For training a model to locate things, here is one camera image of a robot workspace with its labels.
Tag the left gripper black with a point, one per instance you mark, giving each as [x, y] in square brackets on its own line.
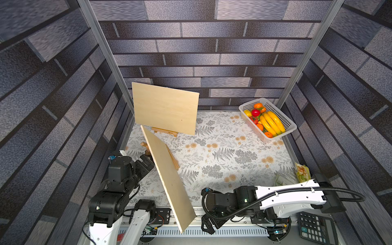
[145, 168]

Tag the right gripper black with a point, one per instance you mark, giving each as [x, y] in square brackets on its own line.
[207, 206]

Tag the plywood board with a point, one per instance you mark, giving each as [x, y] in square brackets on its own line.
[175, 191]
[165, 108]

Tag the white plastic basket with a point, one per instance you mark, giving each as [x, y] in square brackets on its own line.
[290, 126]

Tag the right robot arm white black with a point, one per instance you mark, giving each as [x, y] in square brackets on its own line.
[268, 205]

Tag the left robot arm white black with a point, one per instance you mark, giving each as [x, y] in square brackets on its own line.
[107, 207]

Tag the floral table mat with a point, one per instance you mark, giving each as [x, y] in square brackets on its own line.
[225, 154]

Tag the green clear plastic bag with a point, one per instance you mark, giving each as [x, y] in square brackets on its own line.
[282, 181]

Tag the yellow snack packet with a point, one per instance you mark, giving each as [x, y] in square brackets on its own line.
[302, 173]

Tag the orange fruit bottom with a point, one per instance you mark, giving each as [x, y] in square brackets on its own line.
[261, 127]

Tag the orange fruit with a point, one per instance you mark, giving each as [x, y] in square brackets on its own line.
[261, 127]
[260, 107]

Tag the black calculator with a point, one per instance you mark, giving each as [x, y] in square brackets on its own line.
[318, 229]

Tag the red strawberry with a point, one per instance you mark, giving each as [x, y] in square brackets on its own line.
[255, 120]

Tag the yellow lemon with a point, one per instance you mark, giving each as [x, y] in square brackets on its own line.
[247, 113]

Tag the red apple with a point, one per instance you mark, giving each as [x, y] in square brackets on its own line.
[255, 113]

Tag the yellow banana bunch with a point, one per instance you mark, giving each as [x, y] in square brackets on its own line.
[272, 123]

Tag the orange fruit top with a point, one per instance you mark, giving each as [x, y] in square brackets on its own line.
[260, 107]

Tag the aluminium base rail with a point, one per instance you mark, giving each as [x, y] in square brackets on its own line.
[232, 226]

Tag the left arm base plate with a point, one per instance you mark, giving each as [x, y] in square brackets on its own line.
[162, 216]

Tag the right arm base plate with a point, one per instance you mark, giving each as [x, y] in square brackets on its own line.
[265, 217]

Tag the left aluminium frame post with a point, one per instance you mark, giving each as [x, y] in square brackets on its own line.
[96, 29]

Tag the aluminium frame post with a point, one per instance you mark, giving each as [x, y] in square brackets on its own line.
[96, 29]
[319, 34]

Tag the right aluminium frame post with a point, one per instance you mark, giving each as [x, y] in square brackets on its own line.
[319, 34]

